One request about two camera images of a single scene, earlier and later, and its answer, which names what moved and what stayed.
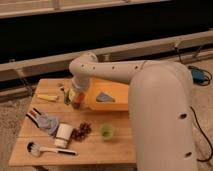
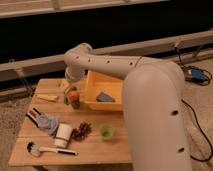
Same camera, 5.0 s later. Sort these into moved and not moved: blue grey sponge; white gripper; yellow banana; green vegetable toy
Moved: white gripper
Not moved: green vegetable toy; yellow banana; blue grey sponge
